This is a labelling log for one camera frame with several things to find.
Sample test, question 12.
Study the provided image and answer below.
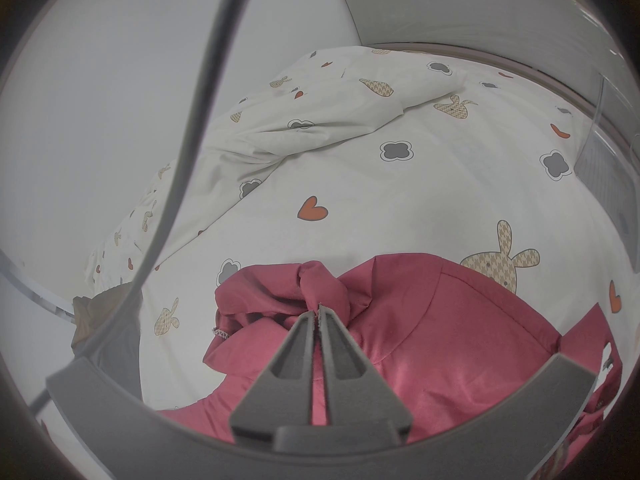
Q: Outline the red shirt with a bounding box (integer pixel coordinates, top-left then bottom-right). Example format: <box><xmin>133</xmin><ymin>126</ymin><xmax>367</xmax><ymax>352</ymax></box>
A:
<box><xmin>155</xmin><ymin>253</ymin><xmax>623</xmax><ymax>444</ymax></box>

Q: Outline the cream printed quilt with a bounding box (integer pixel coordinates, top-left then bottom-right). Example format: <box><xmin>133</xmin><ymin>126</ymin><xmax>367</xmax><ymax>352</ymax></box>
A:
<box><xmin>85</xmin><ymin>45</ymin><xmax>468</xmax><ymax>289</ymax></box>

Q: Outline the black cable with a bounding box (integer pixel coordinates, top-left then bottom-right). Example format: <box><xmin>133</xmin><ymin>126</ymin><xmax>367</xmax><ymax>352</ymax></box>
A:
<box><xmin>30</xmin><ymin>0</ymin><xmax>261</xmax><ymax>416</ymax></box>

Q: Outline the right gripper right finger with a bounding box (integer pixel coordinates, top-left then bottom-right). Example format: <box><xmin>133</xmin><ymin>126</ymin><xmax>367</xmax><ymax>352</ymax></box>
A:
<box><xmin>319</xmin><ymin>305</ymin><xmax>414</xmax><ymax>437</ymax></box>

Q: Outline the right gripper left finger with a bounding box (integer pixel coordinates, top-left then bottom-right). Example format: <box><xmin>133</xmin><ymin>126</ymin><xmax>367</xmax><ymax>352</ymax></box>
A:
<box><xmin>228</xmin><ymin>308</ymin><xmax>322</xmax><ymax>435</ymax></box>

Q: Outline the grey garment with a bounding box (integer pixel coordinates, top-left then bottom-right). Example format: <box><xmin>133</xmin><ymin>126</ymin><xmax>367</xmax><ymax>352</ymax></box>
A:
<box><xmin>75</xmin><ymin>318</ymin><xmax>144</xmax><ymax>404</ymax></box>

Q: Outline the bed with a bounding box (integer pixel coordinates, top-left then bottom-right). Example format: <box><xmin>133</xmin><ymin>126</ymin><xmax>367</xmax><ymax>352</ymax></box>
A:
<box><xmin>70</xmin><ymin>0</ymin><xmax>640</xmax><ymax>469</ymax></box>

